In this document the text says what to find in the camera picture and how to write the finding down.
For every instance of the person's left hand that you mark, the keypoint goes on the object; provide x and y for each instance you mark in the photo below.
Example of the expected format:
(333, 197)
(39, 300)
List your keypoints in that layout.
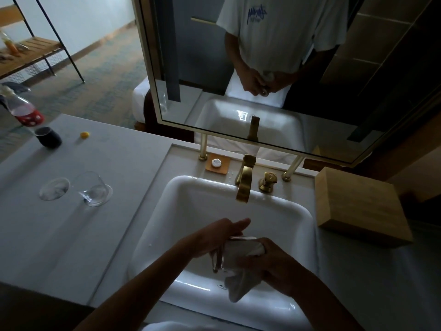
(213, 234)

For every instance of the person's right hand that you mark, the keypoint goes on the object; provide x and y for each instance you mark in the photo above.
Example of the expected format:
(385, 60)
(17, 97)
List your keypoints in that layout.
(279, 268)

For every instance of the clear drinking glass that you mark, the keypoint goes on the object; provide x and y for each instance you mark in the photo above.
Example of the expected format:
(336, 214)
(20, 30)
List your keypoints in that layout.
(218, 261)
(93, 194)

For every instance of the white towel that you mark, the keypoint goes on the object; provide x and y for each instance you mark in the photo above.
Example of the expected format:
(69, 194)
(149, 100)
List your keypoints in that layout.
(241, 286)

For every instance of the person's right forearm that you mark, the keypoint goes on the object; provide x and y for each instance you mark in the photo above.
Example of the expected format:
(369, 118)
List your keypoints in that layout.
(327, 303)

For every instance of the person's left forearm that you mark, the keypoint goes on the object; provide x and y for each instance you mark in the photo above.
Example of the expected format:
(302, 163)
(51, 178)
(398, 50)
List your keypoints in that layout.
(137, 289)

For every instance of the person's white shirt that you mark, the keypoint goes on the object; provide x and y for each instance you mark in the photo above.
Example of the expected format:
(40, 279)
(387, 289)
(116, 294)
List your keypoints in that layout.
(172, 327)

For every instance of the white ceramic sink basin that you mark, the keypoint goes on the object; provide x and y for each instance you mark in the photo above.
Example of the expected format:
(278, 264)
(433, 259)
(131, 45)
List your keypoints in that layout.
(179, 210)

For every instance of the gold faucet spout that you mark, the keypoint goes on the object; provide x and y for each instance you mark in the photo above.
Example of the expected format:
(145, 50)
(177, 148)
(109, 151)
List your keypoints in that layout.
(245, 182)

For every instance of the orange soap dish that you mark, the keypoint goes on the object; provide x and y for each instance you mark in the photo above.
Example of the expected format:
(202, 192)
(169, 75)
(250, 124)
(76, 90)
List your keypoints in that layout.
(225, 169)

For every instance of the white wrapped round soap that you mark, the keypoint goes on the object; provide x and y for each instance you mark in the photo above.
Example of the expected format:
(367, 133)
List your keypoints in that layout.
(216, 163)

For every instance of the wooden box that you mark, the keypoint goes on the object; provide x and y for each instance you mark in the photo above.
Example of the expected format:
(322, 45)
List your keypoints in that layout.
(361, 203)

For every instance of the round paper coaster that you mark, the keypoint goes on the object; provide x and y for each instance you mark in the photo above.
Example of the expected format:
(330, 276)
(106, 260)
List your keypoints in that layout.
(109, 193)
(54, 189)

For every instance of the small yellow cap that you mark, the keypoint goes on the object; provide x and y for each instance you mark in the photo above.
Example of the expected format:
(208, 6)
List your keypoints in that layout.
(85, 135)

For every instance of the gold framed mirror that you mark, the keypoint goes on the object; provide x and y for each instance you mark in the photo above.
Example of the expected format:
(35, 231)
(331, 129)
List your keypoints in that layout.
(193, 48)

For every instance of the plastic bottle with red label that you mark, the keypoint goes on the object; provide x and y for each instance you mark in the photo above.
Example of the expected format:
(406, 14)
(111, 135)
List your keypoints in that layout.
(27, 117)

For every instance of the orange item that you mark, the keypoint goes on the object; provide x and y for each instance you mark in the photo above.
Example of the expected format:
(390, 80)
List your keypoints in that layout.
(12, 48)

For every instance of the gold mirror support post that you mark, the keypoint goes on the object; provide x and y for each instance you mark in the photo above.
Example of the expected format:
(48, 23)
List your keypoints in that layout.
(294, 167)
(203, 146)

